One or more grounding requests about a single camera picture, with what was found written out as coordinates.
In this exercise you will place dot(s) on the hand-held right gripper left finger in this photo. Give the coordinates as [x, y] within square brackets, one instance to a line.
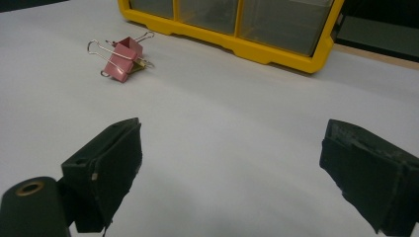
[108, 164]

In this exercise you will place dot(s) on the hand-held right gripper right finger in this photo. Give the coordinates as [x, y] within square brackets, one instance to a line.
[372, 177]

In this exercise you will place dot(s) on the large pink binder clip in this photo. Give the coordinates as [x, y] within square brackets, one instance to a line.
[120, 64]

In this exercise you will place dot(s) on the gold binder clip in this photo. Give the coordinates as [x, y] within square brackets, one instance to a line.
[138, 66]

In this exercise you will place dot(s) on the small pink binder clip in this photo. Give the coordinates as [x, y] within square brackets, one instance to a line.
[131, 44]

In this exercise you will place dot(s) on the yellow storage cabinet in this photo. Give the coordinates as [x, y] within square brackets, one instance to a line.
[253, 49]

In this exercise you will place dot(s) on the grid of clear cabinet drawers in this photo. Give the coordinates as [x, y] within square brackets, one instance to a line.
[273, 29]

